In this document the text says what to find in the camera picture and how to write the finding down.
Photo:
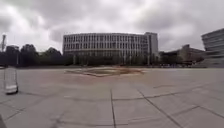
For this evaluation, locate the low planting bed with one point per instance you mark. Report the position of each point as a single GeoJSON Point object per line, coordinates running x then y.
{"type": "Point", "coordinates": [105, 71]}

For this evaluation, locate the grey slab paved plaza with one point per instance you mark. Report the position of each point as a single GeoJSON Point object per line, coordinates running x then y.
{"type": "Point", "coordinates": [126, 100]}

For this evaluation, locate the tall pale tower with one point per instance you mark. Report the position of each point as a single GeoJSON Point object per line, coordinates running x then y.
{"type": "Point", "coordinates": [3, 41]}

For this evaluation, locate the low brown building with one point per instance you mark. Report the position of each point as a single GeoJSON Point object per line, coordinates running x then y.
{"type": "Point", "coordinates": [186, 53]}

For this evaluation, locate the white standing sign board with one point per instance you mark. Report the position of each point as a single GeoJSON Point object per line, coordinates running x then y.
{"type": "Point", "coordinates": [10, 80]}

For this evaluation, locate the grey banded building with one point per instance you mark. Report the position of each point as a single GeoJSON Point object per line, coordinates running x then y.
{"type": "Point", "coordinates": [215, 46]}

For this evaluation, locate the row of dark trees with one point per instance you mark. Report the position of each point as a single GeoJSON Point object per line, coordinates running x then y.
{"type": "Point", "coordinates": [30, 55]}

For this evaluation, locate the pale block building, grid windows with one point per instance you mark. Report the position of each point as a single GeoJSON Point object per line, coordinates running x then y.
{"type": "Point", "coordinates": [110, 43]}

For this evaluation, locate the row of small trees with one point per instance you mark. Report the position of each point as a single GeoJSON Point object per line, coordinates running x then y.
{"type": "Point", "coordinates": [106, 60]}

